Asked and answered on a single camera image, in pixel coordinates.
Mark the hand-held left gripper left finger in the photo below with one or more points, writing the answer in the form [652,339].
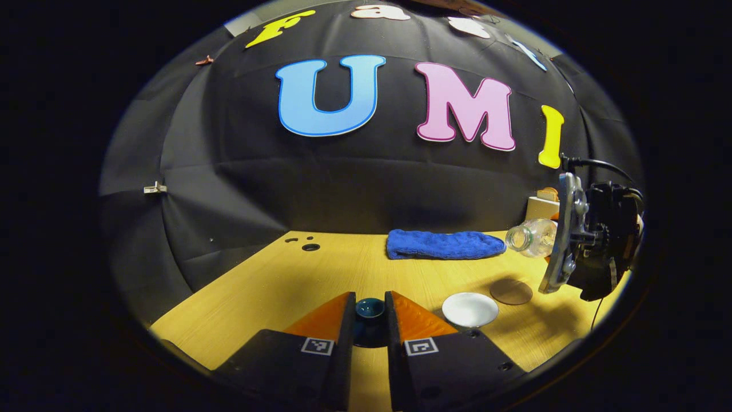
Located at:
[346,355]

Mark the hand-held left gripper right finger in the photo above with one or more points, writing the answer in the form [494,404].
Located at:
[393,355]

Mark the dark teal teacup lid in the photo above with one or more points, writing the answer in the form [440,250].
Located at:
[370,312]

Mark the clear plastic water bottle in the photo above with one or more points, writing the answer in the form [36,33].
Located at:
[532,237]

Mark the white teacup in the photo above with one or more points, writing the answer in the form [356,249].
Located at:
[470,309]

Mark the round brown coaster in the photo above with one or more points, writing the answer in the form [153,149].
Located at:
[510,292]

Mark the toast slice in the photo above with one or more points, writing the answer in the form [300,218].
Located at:
[548,193]

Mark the blue towel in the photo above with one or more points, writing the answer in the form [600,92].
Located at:
[440,245]

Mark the black backdrop cloth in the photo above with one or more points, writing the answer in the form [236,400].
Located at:
[229,171]

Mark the silver clip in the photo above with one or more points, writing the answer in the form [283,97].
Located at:
[154,187]

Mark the copper-coloured clip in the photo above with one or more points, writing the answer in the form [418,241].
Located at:
[204,60]

